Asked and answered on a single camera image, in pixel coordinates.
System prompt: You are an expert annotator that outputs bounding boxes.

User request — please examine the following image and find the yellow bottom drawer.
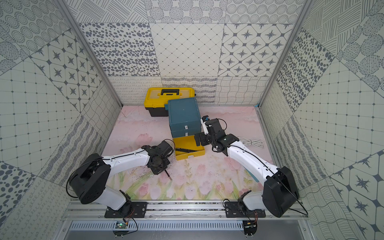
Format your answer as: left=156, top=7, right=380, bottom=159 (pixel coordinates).
left=173, top=136, right=206, bottom=161

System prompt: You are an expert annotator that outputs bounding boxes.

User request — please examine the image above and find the teal drawer cabinet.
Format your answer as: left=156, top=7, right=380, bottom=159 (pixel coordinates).
left=168, top=98, right=201, bottom=125

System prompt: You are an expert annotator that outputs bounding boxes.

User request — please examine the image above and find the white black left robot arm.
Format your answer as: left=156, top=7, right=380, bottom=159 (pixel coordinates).
left=66, top=140, right=175, bottom=216

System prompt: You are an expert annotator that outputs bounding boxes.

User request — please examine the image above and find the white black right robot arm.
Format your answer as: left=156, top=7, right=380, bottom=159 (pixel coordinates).
left=195, top=116, right=300, bottom=218

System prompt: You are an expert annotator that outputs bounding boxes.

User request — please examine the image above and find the teal power strip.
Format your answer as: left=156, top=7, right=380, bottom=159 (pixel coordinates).
left=248, top=171, right=260, bottom=183

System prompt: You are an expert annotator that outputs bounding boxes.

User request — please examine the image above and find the yellow black toolbox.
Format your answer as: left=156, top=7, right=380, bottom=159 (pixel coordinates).
left=144, top=88, right=196, bottom=117

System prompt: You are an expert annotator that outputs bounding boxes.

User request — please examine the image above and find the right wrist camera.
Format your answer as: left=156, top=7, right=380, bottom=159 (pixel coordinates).
left=201, top=116, right=210, bottom=135

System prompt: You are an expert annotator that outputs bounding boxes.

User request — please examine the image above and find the white power cable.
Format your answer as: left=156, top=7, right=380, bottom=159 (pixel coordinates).
left=238, top=137, right=265, bottom=150

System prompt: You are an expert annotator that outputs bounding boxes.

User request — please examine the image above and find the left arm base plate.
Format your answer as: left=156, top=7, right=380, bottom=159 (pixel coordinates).
left=104, top=202, right=148, bottom=219

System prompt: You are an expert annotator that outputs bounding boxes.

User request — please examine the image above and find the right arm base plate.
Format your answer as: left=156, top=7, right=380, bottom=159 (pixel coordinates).
left=222, top=200, right=266, bottom=219

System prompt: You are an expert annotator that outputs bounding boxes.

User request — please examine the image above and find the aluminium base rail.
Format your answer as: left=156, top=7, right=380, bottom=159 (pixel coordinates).
left=61, top=200, right=310, bottom=221

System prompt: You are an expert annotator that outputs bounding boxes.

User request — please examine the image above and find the white slotted cable duct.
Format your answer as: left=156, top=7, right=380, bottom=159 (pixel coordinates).
left=70, top=220, right=243, bottom=231

